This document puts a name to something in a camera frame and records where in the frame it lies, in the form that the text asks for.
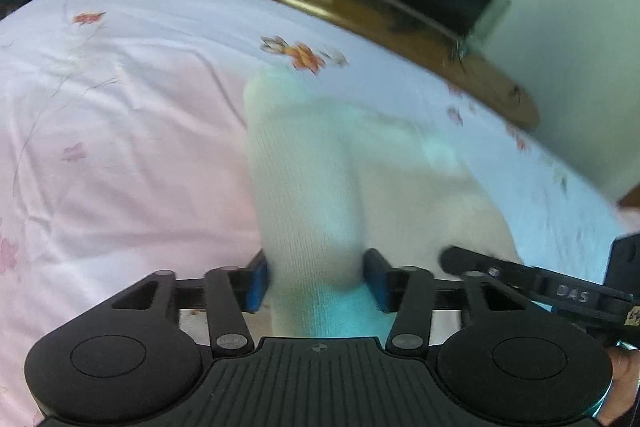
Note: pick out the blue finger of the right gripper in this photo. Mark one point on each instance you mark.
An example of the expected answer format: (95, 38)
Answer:
(457, 261)

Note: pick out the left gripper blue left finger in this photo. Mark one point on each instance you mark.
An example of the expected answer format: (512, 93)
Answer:
(228, 295)

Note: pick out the pink floral bed sheet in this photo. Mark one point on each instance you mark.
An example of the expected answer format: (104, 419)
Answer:
(123, 151)

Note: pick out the person right hand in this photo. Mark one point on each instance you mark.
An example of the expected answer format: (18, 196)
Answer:
(625, 384)

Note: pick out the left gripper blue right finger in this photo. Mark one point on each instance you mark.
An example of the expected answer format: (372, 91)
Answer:
(409, 293)

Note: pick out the white knit sweater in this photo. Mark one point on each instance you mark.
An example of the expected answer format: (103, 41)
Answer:
(332, 180)

